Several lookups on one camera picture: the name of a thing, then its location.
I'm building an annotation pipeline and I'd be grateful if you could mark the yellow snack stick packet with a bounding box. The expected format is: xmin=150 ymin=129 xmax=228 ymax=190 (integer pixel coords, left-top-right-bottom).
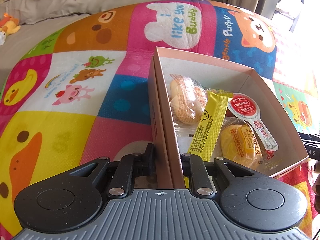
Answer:
xmin=187 ymin=91 xmax=233 ymax=161

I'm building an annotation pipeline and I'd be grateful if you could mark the orange yellow plush toy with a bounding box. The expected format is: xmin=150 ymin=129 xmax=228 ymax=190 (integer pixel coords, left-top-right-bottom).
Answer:
xmin=0 ymin=13 xmax=21 ymax=46

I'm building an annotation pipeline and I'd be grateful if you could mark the colourful cartoon play mat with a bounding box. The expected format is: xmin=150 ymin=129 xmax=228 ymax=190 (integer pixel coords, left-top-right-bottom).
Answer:
xmin=1 ymin=0 xmax=319 ymax=239

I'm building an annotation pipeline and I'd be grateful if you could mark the yellow cake snack packet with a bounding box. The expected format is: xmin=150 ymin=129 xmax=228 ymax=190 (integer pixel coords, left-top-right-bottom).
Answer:
xmin=213 ymin=116 xmax=277 ymax=173

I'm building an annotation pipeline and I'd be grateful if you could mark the clear bag of buns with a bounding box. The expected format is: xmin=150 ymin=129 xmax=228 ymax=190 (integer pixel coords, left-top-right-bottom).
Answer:
xmin=169 ymin=74 xmax=212 ymax=129

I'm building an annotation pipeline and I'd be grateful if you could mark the pink cardboard box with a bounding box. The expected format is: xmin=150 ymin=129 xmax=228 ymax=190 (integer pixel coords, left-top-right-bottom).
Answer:
xmin=148 ymin=47 xmax=308 ymax=189

